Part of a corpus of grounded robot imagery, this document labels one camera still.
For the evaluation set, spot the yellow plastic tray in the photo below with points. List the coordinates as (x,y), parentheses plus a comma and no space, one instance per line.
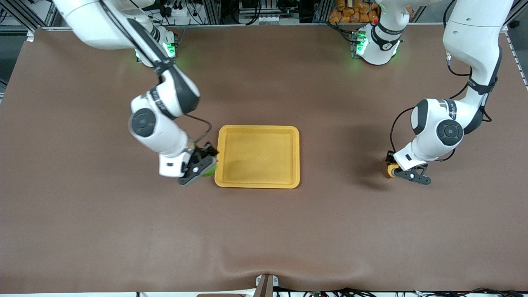
(255,156)

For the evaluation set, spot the white power strip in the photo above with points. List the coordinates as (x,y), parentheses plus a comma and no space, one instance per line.
(181,11)

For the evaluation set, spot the white perforated side rail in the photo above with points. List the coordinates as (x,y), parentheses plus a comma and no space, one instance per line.
(519,57)

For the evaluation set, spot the small white corner bracket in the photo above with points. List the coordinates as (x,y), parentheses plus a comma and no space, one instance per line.
(30,36)

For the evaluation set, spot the aluminium frame post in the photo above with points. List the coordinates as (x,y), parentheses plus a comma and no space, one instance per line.
(29,15)

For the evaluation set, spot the bag of orange items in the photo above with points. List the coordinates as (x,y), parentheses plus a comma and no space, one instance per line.
(346,14)

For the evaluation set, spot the silver table edge rail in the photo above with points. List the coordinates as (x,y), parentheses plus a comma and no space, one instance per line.
(268,25)

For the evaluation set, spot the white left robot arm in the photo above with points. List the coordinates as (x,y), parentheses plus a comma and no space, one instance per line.
(437,128)

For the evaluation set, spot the aluminium back frame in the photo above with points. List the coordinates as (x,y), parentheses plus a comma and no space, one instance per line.
(214,12)

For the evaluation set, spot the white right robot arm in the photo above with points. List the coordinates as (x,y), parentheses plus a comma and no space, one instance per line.
(165,132)

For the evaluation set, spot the green apple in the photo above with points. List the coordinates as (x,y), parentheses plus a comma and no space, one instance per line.
(210,171)

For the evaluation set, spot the brown table mat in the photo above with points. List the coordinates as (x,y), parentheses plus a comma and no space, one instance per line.
(123,231)

